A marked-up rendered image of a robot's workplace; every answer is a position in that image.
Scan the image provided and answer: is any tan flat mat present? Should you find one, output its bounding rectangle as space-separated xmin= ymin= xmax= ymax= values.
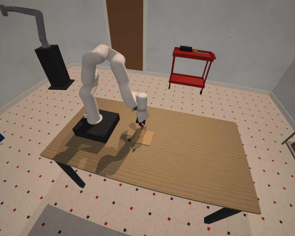
xmin=133 ymin=129 xmax=154 ymax=146

